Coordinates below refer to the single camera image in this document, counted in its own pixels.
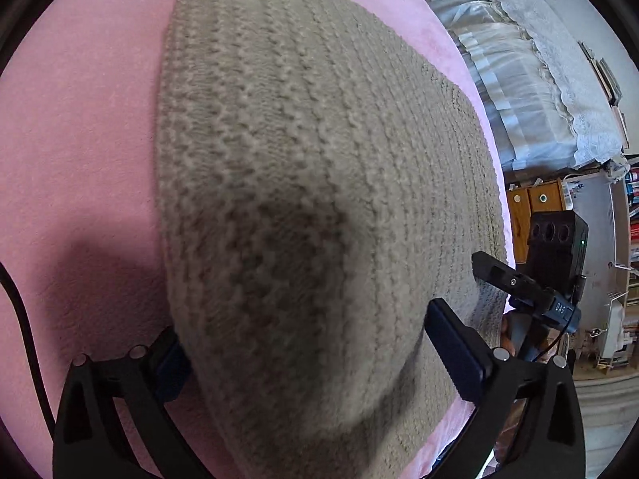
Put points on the pink fleece bed cover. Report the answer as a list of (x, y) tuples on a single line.
[(78, 224)]

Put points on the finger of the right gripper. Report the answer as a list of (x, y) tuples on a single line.
[(488, 269)]

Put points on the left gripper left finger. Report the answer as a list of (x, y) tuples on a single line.
[(171, 368)]

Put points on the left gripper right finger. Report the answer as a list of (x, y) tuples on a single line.
[(463, 352)]

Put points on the beige knit sweater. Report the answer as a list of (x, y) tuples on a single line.
[(319, 182)]

